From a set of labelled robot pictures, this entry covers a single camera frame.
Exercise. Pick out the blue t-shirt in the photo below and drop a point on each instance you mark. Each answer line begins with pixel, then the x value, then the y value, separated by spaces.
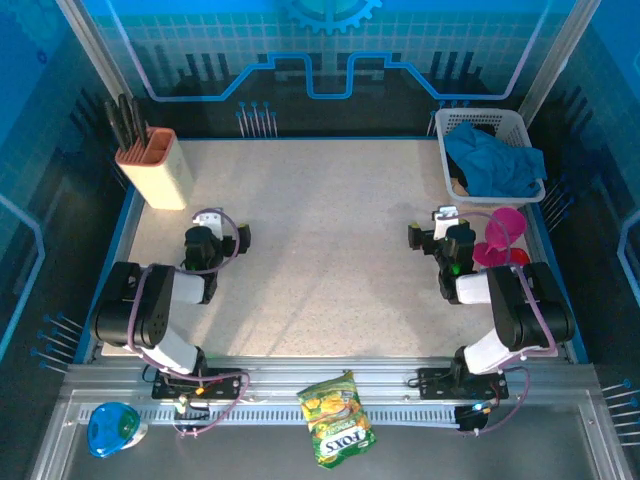
pixel 500 165

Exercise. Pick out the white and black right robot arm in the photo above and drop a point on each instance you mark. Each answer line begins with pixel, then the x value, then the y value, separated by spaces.
pixel 530 320

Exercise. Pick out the pink plastic cup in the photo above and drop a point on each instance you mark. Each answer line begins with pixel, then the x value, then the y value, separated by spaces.
pixel 507 225
pixel 487 255

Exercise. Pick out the red plastic cup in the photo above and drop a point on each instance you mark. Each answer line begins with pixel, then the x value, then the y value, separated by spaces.
pixel 520 257

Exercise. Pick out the black t-shirt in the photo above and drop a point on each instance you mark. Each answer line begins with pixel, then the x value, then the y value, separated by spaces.
pixel 456 170

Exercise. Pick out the beige knife block orange rim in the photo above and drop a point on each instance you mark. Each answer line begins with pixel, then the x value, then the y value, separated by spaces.
pixel 160 180

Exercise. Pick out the white perforated plastic basket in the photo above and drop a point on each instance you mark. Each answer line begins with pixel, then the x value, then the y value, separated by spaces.
pixel 520 130

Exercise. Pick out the small black controller board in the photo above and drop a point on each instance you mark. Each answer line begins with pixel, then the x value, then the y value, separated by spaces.
pixel 470 420
pixel 192 412

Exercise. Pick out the green yellow snack bag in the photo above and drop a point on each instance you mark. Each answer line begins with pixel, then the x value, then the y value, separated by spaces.
pixel 335 420

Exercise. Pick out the blue plastic tape dispenser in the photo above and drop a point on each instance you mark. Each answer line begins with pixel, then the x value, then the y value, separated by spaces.
pixel 112 430

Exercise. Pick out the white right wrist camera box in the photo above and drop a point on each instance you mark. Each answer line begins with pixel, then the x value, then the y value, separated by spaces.
pixel 444 222

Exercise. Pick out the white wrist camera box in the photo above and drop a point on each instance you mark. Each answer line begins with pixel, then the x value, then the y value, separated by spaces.
pixel 444 222
pixel 210 222

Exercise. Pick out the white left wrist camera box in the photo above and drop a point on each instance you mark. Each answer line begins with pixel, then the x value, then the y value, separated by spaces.
pixel 210 222

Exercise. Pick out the aluminium frame rail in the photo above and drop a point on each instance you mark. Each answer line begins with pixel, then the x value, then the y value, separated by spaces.
pixel 300 362

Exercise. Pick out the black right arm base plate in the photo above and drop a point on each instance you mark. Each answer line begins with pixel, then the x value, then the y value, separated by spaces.
pixel 435 382

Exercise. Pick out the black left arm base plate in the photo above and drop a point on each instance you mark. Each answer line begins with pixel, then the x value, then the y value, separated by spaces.
pixel 225 385

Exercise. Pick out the aluminium frame post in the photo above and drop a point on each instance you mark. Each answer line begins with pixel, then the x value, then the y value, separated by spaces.
pixel 560 55
pixel 95 50

